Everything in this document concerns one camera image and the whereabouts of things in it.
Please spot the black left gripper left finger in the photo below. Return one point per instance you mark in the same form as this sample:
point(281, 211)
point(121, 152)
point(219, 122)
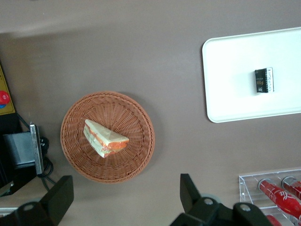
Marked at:
point(56, 202)

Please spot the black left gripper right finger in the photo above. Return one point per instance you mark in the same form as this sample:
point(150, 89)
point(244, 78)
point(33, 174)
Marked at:
point(190, 202)

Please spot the triangular sandwich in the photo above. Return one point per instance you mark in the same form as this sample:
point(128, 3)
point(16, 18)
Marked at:
point(105, 137)

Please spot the round brown wicker basket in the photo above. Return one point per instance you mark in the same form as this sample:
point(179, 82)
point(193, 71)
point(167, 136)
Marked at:
point(127, 113)

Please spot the beige rectangular tray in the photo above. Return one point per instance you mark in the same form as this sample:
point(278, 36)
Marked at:
point(235, 70)

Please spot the clear acrylic bottle rack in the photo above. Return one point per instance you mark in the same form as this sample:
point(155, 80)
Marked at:
point(247, 188)

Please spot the yellow black control box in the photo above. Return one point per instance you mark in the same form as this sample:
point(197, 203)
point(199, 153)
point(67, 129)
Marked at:
point(5, 82)

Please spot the small black white box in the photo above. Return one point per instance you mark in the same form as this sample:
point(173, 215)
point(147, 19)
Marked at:
point(261, 81)

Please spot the grey metal bracket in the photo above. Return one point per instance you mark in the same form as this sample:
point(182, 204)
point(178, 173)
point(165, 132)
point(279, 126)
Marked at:
point(21, 148)

